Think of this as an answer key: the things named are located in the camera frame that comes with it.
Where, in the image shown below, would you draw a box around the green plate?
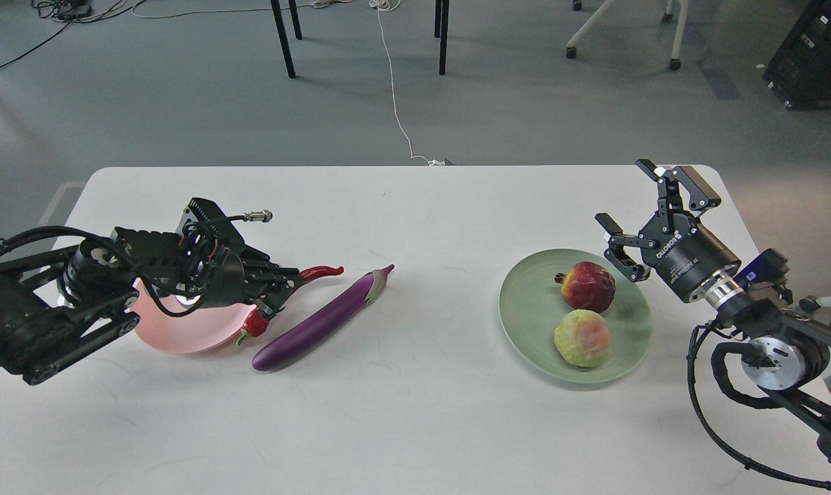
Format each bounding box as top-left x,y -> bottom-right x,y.
498,250 -> 654,386

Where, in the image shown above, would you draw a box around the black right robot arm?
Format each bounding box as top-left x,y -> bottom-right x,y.
595,159 -> 831,491

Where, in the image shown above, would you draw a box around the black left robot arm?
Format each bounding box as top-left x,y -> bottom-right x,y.
0,197 -> 305,385

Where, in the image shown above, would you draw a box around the red pomegranate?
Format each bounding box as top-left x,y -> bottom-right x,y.
554,262 -> 616,314

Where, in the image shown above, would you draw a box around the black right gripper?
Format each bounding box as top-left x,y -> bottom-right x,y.
595,159 -> 742,302

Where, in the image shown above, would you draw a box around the white chair base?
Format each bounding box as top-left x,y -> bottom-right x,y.
566,0 -> 690,72

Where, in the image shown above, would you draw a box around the purple eggplant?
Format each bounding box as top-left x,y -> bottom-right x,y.
251,264 -> 396,372

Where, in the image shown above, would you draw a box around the white floor cable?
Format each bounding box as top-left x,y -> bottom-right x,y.
369,0 -> 445,167

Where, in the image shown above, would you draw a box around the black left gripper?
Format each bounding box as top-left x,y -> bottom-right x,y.
182,250 -> 305,322

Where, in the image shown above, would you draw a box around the red chili pepper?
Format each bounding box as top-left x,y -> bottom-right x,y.
236,265 -> 345,346

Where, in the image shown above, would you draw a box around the black floor cables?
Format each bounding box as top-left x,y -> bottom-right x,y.
0,0 -> 148,80

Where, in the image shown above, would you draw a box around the black equipment case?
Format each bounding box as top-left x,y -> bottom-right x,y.
764,1 -> 831,109

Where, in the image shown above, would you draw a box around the pink plate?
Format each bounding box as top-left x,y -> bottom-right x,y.
129,280 -> 253,354

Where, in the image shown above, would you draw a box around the black table legs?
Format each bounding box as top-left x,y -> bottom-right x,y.
271,0 -> 451,78

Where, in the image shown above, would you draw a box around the green-red apple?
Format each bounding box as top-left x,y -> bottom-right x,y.
553,308 -> 612,369

